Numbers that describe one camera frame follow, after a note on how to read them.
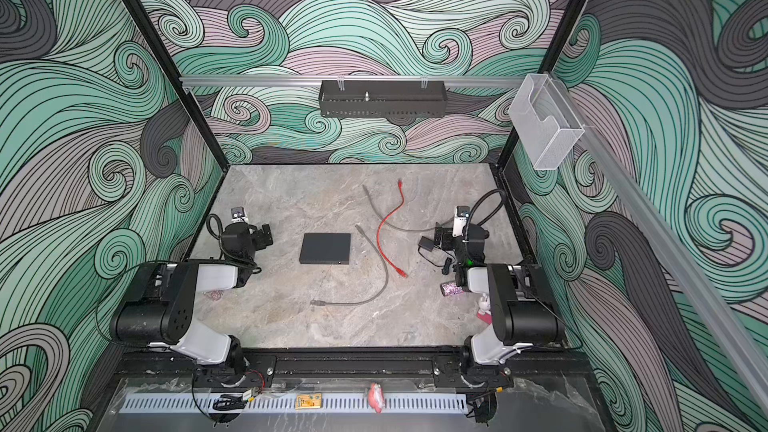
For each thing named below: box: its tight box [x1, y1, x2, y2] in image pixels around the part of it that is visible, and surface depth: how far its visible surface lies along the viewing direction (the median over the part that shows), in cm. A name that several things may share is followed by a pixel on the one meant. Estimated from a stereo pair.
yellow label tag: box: [295, 393, 322, 410], surface depth 70 cm
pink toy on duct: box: [368, 382, 385, 414], surface depth 67 cm
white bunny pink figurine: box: [476, 293, 492, 325], surface depth 80 cm
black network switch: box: [299, 233, 351, 265], surface depth 97 cm
